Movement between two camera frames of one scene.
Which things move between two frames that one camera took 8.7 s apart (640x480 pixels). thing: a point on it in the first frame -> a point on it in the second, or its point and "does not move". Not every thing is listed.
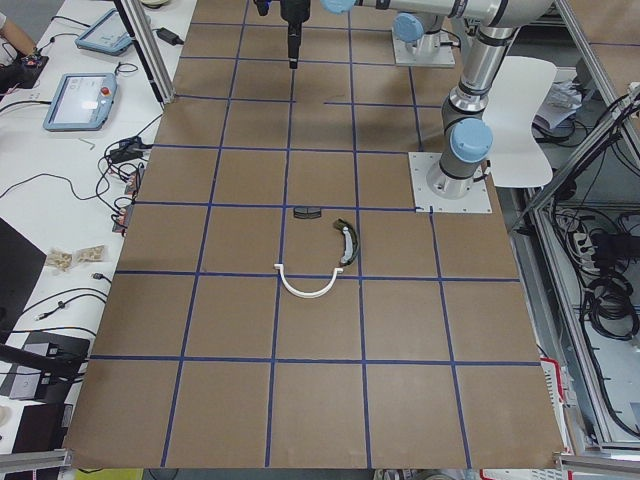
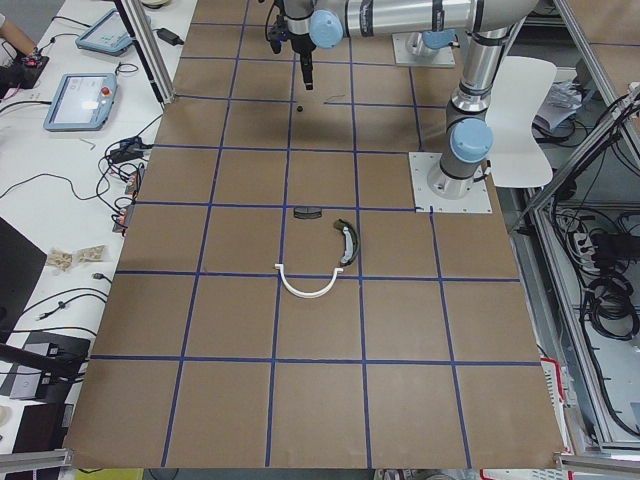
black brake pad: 310,212 does not move
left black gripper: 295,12 -> 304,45
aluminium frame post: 142,28 does not move
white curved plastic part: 280,270 does not move
